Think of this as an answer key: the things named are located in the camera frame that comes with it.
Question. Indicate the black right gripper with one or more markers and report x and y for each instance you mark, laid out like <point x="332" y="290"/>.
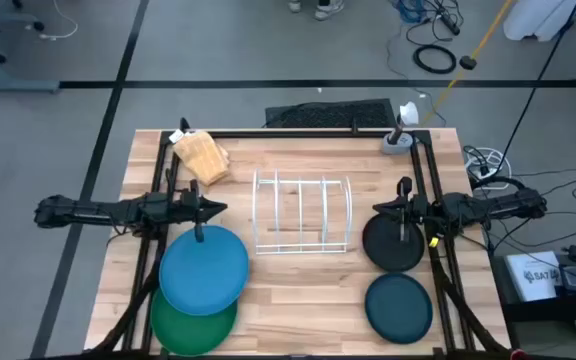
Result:
<point x="404" y="207"/>

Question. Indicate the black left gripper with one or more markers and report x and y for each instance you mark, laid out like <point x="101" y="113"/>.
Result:
<point x="197" y="207"/>

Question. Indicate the blue plate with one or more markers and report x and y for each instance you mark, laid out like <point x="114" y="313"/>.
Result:
<point x="203" y="275"/>

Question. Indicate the green plate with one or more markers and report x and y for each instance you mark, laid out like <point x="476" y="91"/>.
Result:
<point x="188" y="332"/>

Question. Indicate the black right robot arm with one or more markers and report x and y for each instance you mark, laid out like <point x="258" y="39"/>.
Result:
<point x="493" y="205"/>

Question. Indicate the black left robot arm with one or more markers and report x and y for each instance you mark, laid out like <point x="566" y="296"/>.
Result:
<point x="93" y="212"/>

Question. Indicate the black plate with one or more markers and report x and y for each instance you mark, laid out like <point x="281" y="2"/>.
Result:
<point x="383" y="250"/>

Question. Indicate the yellow checked cloth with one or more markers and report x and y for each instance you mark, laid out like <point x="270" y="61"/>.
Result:
<point x="203" y="157"/>

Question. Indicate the white paper tag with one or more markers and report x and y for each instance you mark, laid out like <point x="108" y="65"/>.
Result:
<point x="176" y="135"/>

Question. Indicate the white crumpled paper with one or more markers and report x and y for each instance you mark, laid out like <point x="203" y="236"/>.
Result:
<point x="409" y="114"/>

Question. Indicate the dark teal plate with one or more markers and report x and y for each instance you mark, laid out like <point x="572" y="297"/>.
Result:
<point x="398" y="307"/>

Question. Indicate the white power strip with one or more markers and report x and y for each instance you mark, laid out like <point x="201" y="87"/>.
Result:
<point x="483" y="171"/>

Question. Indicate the black keyboard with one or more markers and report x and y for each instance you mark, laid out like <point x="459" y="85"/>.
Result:
<point x="328" y="115"/>

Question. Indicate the white printed booklet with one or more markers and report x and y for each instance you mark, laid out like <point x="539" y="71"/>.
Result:
<point x="533" y="275"/>

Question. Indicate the black round puck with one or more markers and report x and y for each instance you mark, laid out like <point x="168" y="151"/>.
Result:
<point x="467" y="62"/>

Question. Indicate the black side cart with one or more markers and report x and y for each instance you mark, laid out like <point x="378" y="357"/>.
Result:
<point x="543" y="312"/>

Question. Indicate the black power strip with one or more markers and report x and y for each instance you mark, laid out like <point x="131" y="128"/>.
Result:
<point x="449" y="22"/>

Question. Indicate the person's shoe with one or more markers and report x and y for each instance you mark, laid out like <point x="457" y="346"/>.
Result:
<point x="329" y="9"/>
<point x="295" y="5"/>

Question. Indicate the white bag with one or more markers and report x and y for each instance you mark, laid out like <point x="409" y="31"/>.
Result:
<point x="538" y="20"/>

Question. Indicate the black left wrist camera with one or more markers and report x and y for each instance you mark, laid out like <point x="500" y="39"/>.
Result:
<point x="183" y="202"/>

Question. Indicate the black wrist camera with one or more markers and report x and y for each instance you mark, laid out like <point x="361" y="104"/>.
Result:
<point x="183" y="202"/>
<point x="420" y="206"/>

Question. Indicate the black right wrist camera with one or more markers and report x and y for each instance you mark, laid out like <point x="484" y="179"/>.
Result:
<point x="420" y="206"/>

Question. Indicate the grey camera stand base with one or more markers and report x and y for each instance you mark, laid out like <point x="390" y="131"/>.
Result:
<point x="397" y="146"/>

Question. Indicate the black aluminium table frame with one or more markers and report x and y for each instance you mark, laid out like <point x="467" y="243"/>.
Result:
<point x="293" y="134"/>

